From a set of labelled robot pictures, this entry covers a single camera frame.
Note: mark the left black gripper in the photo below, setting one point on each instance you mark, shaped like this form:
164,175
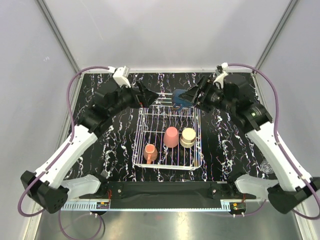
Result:
145,97

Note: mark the dark blue glass cup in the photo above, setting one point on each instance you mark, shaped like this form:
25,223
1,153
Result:
178,103

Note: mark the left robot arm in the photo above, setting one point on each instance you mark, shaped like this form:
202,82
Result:
47,185

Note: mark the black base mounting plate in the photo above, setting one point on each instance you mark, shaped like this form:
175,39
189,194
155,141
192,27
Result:
168,195

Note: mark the cream brown paper cup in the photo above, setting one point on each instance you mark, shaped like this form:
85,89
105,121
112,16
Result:
188,137

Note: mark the clear plastic measuring cup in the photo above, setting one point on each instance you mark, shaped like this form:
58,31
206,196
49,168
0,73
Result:
266,167

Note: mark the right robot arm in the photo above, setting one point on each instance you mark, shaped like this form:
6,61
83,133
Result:
229,93

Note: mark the white wire dish rack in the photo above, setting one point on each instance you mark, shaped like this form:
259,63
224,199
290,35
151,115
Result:
151,125

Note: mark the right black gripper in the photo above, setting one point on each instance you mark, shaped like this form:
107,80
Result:
206,86

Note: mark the pink plastic cup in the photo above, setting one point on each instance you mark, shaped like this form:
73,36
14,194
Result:
171,137

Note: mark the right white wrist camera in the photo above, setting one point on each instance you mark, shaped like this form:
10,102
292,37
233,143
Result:
221,73

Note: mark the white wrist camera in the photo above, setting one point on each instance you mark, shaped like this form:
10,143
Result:
120,75
221,73

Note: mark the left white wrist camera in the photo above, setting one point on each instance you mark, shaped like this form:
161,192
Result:
120,75

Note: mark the orange ceramic mug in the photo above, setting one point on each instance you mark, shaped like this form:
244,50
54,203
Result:
150,153

